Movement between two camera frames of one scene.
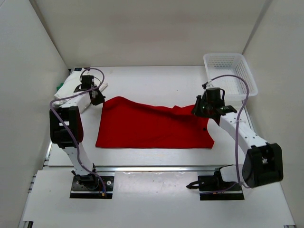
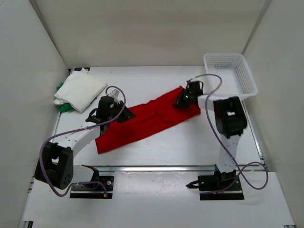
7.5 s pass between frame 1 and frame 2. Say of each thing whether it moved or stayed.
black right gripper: moved
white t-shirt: stayed
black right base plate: stayed
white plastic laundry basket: stayed
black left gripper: moved
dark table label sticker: stayed
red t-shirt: moved
